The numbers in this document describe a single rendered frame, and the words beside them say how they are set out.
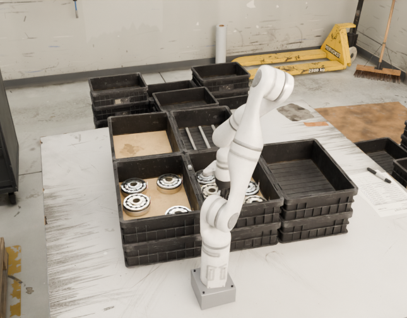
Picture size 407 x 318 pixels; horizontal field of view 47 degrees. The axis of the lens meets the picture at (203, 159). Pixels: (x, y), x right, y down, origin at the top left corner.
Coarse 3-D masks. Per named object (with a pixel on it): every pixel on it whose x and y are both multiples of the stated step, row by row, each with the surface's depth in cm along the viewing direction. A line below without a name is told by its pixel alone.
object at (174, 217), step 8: (120, 160) 190; (128, 160) 190; (136, 160) 191; (184, 160) 190; (192, 184) 176; (120, 200) 168; (200, 200) 168; (120, 208) 166; (200, 208) 164; (120, 216) 160; (152, 216) 160; (160, 216) 160; (168, 216) 160; (176, 216) 161; (184, 216) 162; (192, 216) 163; (120, 224) 159; (128, 224) 158; (136, 224) 159; (144, 224) 160; (152, 224) 160
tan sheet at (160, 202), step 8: (120, 184) 193; (152, 184) 193; (120, 192) 188; (152, 192) 188; (160, 192) 188; (176, 192) 188; (184, 192) 189; (152, 200) 184; (160, 200) 184; (168, 200) 184; (176, 200) 184; (184, 200) 184; (152, 208) 180; (160, 208) 180; (168, 208) 180; (128, 216) 176; (136, 216) 176; (144, 216) 176
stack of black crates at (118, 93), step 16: (96, 80) 348; (112, 80) 352; (128, 80) 356; (144, 80) 343; (96, 96) 324; (112, 96) 329; (128, 96) 333; (144, 96) 337; (96, 112) 333; (112, 112) 336; (128, 112) 339; (144, 112) 344; (96, 128) 348
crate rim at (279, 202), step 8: (192, 152) 196; (200, 152) 196; (208, 152) 196; (192, 168) 185; (264, 168) 186; (192, 176) 181; (272, 184) 177; (200, 192) 172; (280, 192) 172; (272, 200) 169; (280, 200) 169; (248, 208) 167; (256, 208) 167; (264, 208) 168
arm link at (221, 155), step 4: (220, 148) 165; (224, 148) 164; (228, 148) 164; (220, 152) 163; (224, 152) 163; (216, 156) 165; (220, 156) 163; (224, 156) 162; (216, 160) 165; (220, 160) 163; (224, 160) 163; (216, 164) 166; (220, 164) 164; (224, 164) 163; (224, 168) 164
